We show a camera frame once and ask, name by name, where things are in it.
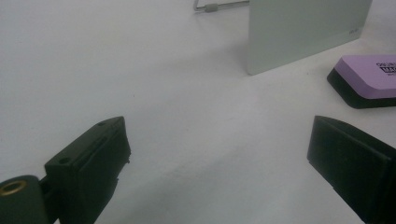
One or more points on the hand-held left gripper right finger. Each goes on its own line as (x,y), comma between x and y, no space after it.
(351,165)

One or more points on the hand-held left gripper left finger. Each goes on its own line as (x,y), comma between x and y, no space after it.
(90,168)

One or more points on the purple whiteboard eraser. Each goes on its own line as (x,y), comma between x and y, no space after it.
(367,76)

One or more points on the small white whiteboard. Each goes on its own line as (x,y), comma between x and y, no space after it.
(299,31)

